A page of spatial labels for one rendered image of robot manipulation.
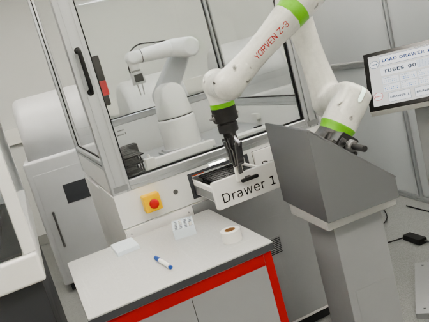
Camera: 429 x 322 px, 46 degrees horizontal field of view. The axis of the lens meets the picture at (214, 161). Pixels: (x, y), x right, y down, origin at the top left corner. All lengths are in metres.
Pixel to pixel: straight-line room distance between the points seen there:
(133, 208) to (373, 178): 0.96
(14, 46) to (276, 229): 3.63
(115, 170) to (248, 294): 0.76
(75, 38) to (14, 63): 3.29
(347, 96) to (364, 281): 0.66
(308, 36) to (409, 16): 1.64
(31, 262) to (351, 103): 1.22
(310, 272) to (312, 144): 1.02
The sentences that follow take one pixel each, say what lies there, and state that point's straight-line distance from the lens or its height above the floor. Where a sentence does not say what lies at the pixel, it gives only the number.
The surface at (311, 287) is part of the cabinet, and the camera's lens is 2.58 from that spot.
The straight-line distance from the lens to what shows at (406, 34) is 3.60.
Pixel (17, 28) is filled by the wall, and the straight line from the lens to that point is 5.36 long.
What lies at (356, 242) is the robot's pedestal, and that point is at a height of 0.62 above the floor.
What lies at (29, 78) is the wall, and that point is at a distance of 5.32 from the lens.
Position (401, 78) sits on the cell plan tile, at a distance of 2.44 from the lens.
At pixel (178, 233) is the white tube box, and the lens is 1.94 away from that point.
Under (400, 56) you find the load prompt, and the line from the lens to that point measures 2.50.
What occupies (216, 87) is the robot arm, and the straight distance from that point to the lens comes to 1.70.
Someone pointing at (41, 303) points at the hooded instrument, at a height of 0.70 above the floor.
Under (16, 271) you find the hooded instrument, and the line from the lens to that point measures 1.87.
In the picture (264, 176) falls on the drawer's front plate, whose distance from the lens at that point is 2.00.
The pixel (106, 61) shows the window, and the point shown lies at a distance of 2.10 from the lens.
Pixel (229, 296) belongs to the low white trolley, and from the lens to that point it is 1.69.
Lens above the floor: 1.39
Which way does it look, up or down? 12 degrees down
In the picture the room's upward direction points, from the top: 15 degrees counter-clockwise
